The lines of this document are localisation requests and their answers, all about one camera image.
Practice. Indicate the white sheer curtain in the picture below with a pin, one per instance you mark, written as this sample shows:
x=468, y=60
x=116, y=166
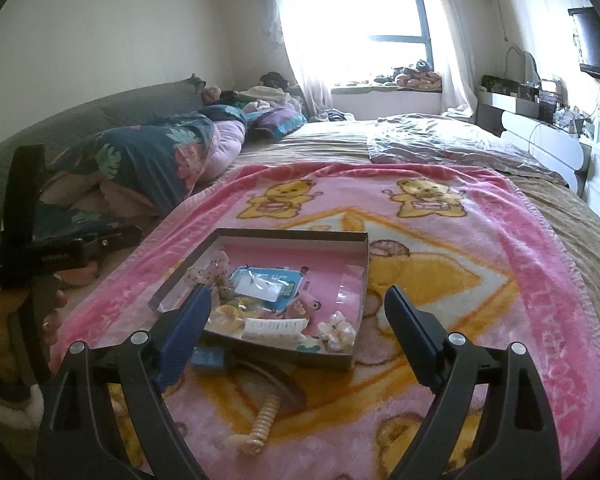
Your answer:
x=450, y=35
x=300, y=35

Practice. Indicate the dark headband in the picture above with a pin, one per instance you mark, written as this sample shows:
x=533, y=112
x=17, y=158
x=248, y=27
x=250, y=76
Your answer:
x=280, y=375

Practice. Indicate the white clothes pile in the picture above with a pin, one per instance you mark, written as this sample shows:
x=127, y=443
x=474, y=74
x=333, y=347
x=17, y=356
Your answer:
x=265, y=95

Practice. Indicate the grey green headboard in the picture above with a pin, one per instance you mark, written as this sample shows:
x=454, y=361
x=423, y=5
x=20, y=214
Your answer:
x=80, y=110

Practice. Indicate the purple teal pillow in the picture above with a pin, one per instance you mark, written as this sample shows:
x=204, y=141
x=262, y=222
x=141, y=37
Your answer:
x=280, y=122

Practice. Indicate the dotted sheer fabric bow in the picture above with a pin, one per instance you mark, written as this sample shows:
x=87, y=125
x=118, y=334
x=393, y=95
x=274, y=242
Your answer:
x=212, y=270

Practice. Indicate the black flat television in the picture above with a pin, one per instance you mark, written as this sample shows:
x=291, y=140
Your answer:
x=597, y=45

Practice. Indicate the small blue box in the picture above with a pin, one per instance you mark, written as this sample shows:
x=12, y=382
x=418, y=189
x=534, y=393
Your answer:
x=207, y=358

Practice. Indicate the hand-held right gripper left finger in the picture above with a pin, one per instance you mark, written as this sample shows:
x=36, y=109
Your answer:
x=185, y=330

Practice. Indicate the bed with beige sheet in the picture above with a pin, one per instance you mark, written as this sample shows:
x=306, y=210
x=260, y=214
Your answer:
x=330, y=145

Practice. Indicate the beige spiral hair clip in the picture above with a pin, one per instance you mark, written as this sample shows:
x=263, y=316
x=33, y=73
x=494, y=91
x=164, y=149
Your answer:
x=262, y=422

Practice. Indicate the row of cosmetics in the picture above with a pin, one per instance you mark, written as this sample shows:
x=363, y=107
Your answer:
x=545, y=100

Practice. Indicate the person's left hand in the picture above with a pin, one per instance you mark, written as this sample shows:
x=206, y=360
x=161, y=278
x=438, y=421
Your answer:
x=54, y=322

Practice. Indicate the clear bag with yellow item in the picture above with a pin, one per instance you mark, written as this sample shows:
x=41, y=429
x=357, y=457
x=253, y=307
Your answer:
x=230, y=312

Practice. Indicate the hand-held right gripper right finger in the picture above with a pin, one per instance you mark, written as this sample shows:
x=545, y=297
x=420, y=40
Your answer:
x=410, y=335

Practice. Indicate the window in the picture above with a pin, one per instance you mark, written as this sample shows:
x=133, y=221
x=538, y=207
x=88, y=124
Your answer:
x=380, y=5

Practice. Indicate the pile of clothes on windowsill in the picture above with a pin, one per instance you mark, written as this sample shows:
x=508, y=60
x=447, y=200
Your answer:
x=415, y=77

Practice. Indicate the pink bear printed blanket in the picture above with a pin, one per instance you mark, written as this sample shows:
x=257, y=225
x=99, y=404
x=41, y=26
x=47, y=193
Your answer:
x=480, y=260

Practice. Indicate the dark floral quilt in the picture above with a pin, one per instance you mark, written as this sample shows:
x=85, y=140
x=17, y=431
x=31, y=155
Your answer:
x=145, y=155

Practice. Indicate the vanity mirror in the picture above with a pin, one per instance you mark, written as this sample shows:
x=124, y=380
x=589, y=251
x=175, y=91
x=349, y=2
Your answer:
x=522, y=65

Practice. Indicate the white bear hair clip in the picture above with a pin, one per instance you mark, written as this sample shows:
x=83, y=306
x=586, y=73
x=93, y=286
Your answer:
x=310, y=345

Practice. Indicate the white vanity table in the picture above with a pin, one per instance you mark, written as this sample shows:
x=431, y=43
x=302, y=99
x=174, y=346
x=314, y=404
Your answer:
x=540, y=145

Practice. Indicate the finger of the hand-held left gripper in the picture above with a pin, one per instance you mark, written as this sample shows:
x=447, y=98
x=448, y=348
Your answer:
x=25, y=195
x=112, y=242

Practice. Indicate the dark box with pink interior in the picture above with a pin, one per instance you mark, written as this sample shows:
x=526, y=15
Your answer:
x=330, y=260

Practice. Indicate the clear bag with white card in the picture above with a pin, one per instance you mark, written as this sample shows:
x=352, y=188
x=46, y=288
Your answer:
x=257, y=287

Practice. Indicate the white fluffy cloth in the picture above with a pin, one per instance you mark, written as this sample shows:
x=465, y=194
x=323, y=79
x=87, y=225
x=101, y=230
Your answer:
x=5, y=410

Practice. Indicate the black cloth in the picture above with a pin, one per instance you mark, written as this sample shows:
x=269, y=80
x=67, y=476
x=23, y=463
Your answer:
x=275, y=80

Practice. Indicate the white bow claw clip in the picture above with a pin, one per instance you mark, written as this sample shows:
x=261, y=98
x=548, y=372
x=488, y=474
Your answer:
x=337, y=332

